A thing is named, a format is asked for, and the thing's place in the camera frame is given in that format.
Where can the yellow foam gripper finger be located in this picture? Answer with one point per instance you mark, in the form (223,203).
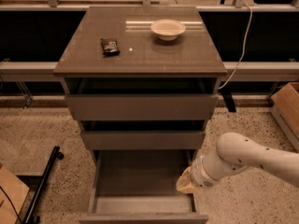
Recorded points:
(186,183)

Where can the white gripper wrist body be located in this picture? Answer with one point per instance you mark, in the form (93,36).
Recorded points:
(199,175)

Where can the grey bottom drawer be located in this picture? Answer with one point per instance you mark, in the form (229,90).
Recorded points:
(139,187)

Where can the grey drawer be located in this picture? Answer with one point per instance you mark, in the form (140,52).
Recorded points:
(141,98)
(145,134)
(139,187)

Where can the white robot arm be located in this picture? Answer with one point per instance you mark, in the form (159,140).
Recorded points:
(233,154)

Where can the grey middle drawer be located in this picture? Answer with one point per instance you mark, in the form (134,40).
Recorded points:
(145,134)

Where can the grey drawer cabinet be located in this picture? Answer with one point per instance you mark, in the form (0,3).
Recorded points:
(143,54)

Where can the grey top drawer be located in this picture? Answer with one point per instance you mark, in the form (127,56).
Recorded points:
(141,98)

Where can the cardboard box right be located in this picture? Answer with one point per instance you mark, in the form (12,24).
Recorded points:
(286,111)

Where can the white bowl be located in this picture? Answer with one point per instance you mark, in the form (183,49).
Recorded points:
(168,30)

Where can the black snack packet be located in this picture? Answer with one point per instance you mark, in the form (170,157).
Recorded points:
(110,47)

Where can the black metal bar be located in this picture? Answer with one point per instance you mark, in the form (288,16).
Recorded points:
(30,217)

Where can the black bracket behind cabinet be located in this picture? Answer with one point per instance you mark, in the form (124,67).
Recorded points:
(228,99)

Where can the metal railing frame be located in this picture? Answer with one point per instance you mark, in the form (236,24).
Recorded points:
(237,71)

